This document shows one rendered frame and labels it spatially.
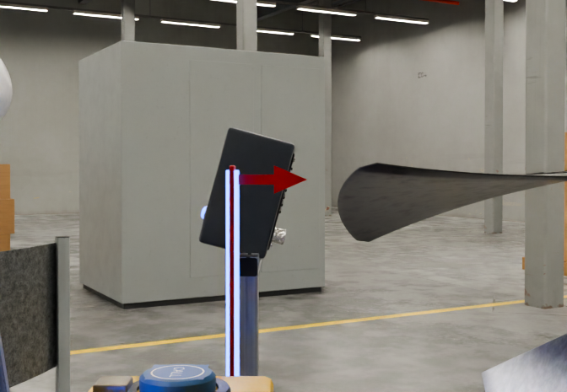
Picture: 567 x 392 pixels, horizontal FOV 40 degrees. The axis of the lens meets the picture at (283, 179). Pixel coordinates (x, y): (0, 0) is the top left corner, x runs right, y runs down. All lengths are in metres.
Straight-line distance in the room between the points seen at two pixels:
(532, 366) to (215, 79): 6.36
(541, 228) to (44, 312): 5.07
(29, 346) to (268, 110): 4.96
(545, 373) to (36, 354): 2.03
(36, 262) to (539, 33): 5.32
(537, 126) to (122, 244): 3.64
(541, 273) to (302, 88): 2.69
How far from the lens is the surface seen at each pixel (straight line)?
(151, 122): 6.72
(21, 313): 2.47
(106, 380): 0.43
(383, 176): 0.59
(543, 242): 6.93
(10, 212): 8.56
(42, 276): 2.55
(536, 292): 7.04
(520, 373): 0.71
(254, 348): 1.21
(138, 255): 6.71
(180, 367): 0.43
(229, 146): 1.23
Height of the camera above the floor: 1.19
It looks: 1 degrees down
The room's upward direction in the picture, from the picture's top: straight up
